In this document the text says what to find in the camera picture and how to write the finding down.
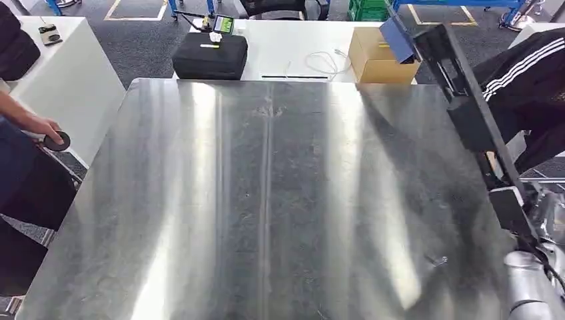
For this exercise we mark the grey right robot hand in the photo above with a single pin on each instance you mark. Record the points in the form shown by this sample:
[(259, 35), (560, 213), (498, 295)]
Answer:
[(549, 216)]

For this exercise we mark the black plastic mounting plate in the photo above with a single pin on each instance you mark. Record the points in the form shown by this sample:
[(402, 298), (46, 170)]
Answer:
[(470, 119)]

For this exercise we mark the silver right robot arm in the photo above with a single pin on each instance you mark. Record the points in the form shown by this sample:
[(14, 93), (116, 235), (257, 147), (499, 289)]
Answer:
[(527, 287)]

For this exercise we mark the small metal screw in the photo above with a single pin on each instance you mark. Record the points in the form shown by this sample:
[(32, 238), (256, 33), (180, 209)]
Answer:
[(438, 260)]

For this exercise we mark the person in striped black jacket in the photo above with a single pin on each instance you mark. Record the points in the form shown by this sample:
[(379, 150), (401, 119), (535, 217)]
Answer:
[(525, 88)]

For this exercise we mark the brown cardboard box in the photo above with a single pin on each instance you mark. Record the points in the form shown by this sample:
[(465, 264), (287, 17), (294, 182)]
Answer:
[(379, 66)]

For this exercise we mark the blue flat panel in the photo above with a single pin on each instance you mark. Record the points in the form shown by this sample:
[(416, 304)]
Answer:
[(397, 40)]

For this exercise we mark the green plastic crate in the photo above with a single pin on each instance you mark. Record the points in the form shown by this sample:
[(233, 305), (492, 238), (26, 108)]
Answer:
[(366, 9)]

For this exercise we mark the white desk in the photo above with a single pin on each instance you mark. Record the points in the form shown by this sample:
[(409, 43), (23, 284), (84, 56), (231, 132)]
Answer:
[(287, 44)]

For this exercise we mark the black office chair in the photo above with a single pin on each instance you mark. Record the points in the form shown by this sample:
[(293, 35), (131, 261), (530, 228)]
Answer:
[(273, 6)]

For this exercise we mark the black zip case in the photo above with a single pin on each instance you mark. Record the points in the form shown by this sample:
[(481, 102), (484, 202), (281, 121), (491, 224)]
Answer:
[(207, 62)]

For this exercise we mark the phone with green screen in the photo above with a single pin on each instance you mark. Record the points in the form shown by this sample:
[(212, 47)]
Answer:
[(224, 24)]

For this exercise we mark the small white crumpled item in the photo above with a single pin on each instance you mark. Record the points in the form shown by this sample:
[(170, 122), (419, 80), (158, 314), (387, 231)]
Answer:
[(215, 37)]

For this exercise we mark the white label strip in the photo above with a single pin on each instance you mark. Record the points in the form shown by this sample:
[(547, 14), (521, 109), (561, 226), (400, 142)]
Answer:
[(209, 45)]

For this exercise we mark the black round disc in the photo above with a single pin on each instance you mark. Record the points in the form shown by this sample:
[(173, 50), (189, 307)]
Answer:
[(59, 143)]

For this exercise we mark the white cabinet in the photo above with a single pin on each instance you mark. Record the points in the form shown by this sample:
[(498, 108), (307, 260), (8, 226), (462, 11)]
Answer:
[(66, 84)]

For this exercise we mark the person's hand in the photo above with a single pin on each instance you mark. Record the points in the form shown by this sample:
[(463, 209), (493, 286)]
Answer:
[(44, 126)]

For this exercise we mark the person in dark clothes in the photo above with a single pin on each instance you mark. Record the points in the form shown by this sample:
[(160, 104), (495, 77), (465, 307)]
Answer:
[(26, 194)]

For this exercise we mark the small handheld device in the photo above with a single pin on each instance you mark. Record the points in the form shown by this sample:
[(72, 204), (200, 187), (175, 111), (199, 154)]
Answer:
[(50, 34)]

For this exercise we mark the black bag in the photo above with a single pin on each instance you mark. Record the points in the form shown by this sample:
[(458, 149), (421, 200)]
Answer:
[(15, 48)]

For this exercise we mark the blue metal frame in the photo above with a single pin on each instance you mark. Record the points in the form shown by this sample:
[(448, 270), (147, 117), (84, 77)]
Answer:
[(463, 2)]

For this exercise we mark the blue metal frame legs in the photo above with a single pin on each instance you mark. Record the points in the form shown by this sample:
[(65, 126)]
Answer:
[(211, 6)]

